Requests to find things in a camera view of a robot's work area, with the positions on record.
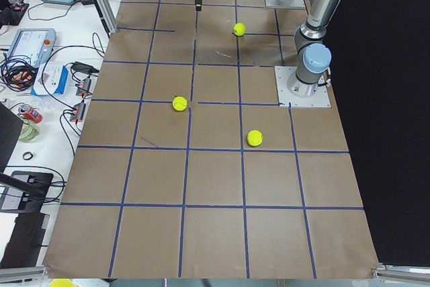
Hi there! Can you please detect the tennis ball centre front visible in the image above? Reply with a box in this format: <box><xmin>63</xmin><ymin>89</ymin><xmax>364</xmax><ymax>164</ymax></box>
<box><xmin>233</xmin><ymin>22</ymin><xmax>247</xmax><ymax>37</ymax></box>

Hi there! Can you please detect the tennis ball near tape curl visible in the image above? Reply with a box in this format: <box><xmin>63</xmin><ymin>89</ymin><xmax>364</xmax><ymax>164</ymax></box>
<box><xmin>172</xmin><ymin>96</ymin><xmax>188</xmax><ymax>112</ymax></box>

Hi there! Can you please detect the tennis ball near base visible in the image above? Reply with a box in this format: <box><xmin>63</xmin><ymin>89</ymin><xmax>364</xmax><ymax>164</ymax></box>
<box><xmin>247</xmin><ymin>129</ymin><xmax>263</xmax><ymax>147</ymax></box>

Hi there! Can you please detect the black power adapter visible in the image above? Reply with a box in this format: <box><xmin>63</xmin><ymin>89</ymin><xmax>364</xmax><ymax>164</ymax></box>
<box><xmin>71</xmin><ymin>61</ymin><xmax>99</xmax><ymax>75</ymax></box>

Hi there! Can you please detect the near teach pendant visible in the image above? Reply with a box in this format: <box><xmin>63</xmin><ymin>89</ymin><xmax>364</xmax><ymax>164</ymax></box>
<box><xmin>7</xmin><ymin>28</ymin><xmax>56</xmax><ymax>68</ymax></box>

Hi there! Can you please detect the blue white cardboard box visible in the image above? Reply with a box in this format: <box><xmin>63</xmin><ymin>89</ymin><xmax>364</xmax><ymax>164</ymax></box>
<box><xmin>31</xmin><ymin>62</ymin><xmax>68</xmax><ymax>96</ymax></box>

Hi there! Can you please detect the brown paper table cover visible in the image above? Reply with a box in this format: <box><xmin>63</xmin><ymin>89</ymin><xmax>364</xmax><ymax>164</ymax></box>
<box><xmin>44</xmin><ymin>0</ymin><xmax>378</xmax><ymax>279</ymax></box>

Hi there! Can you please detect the red drink can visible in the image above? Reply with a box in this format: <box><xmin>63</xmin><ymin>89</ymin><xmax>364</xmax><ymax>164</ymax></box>
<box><xmin>19</xmin><ymin>104</ymin><xmax>43</xmax><ymax>124</ymax></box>

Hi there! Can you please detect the green tape roll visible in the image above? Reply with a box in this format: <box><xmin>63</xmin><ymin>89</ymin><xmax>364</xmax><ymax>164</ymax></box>
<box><xmin>18</xmin><ymin>122</ymin><xmax>40</xmax><ymax>142</ymax></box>

